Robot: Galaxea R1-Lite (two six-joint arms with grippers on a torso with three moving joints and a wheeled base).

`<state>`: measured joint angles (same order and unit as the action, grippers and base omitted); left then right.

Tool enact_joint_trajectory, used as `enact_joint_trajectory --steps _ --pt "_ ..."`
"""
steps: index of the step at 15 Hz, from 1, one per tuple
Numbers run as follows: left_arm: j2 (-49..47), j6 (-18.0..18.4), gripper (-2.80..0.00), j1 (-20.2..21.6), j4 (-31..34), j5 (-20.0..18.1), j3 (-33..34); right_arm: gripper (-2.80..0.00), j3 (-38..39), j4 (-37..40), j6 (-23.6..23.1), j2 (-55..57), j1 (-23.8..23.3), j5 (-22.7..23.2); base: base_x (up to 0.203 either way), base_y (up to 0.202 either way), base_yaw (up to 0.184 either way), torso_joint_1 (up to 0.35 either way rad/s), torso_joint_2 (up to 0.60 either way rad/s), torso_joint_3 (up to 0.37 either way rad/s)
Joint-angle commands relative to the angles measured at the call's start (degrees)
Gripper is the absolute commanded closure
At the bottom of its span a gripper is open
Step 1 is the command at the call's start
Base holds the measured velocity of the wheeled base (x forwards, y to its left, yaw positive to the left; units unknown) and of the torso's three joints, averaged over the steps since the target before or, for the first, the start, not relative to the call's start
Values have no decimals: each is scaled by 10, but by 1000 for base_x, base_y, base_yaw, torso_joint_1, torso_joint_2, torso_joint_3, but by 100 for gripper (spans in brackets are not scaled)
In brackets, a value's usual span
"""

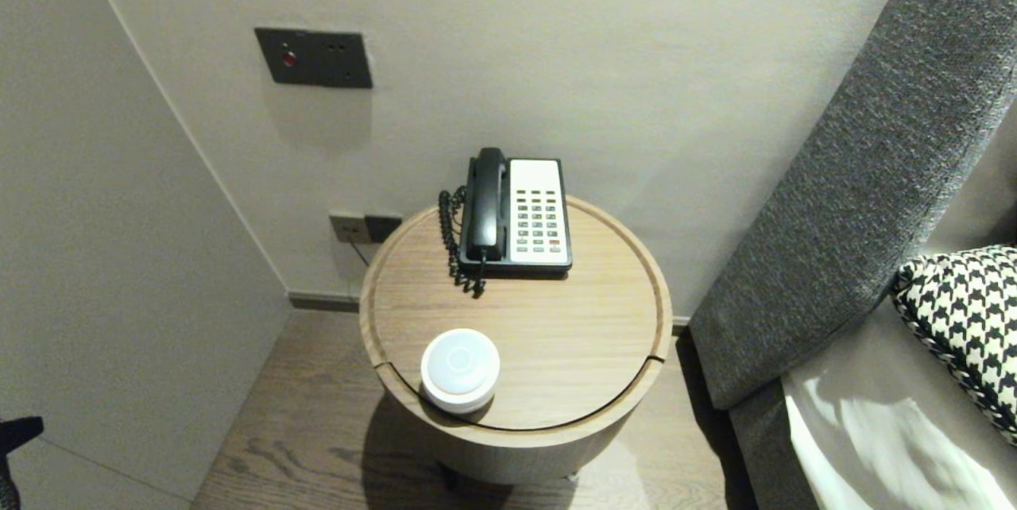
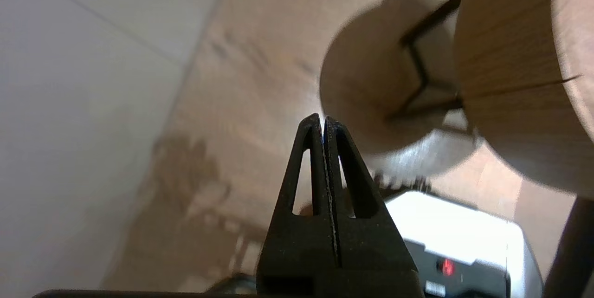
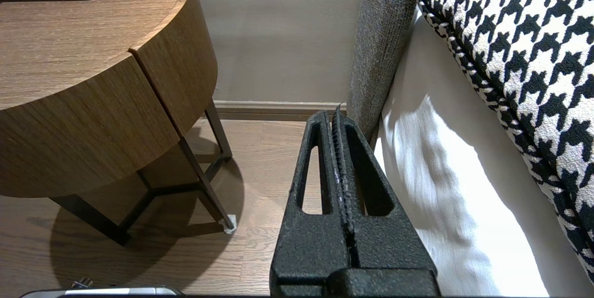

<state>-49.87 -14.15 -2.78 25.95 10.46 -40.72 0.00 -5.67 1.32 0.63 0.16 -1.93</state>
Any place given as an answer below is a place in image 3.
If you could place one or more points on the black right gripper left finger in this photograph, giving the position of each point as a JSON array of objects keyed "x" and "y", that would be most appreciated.
[{"x": 311, "y": 247}]

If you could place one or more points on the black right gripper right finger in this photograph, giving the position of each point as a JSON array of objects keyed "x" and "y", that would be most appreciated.
[{"x": 390, "y": 247}]

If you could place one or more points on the curved wooden table drawer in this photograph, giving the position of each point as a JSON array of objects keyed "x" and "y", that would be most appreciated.
[{"x": 83, "y": 140}]

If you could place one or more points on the white grey robot base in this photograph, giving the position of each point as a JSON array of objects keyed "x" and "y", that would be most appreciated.
[{"x": 116, "y": 291}]

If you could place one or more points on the white table leg pad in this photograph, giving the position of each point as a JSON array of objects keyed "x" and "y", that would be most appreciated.
[{"x": 229, "y": 224}]

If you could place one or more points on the white bed sheet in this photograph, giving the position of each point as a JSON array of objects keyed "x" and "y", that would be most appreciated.
[{"x": 464, "y": 186}]

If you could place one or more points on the grey upholstered bed headboard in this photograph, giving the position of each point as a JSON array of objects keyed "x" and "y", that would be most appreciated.
[{"x": 380, "y": 47}]

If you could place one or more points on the black white houndstooth pillow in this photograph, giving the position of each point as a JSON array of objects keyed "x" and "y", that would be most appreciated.
[{"x": 533, "y": 56}]

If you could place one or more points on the round wooden bedside table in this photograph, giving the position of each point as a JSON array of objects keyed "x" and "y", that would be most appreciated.
[{"x": 69, "y": 33}]

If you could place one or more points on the dark metal table leg frame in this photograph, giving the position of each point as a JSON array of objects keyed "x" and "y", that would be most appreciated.
[{"x": 204, "y": 182}]

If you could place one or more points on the grey wall skirting board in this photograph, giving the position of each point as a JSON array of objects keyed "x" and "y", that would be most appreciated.
[{"x": 278, "y": 108}]

